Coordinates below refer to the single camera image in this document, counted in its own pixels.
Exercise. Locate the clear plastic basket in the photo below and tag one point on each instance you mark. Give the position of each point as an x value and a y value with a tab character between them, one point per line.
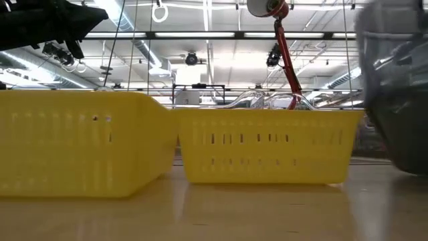
287	100
374	20
249	98

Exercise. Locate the black plastic basket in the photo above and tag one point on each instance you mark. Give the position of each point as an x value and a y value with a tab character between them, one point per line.
401	140

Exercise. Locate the large yellow slotted plastic basket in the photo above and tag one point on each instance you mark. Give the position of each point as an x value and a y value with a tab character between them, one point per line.
67	160

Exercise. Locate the red desk lamp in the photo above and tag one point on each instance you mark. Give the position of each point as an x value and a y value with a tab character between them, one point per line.
287	67

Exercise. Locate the silver ceiling air duct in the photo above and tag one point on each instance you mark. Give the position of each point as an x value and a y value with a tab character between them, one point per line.
33	72

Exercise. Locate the black overhead frame beam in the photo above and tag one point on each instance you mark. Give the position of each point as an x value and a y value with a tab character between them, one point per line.
150	35

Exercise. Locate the round black ceiling camera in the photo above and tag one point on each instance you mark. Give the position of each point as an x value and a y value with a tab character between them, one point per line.
191	59

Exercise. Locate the black camera on lamp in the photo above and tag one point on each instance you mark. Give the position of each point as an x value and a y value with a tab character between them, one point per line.
274	55

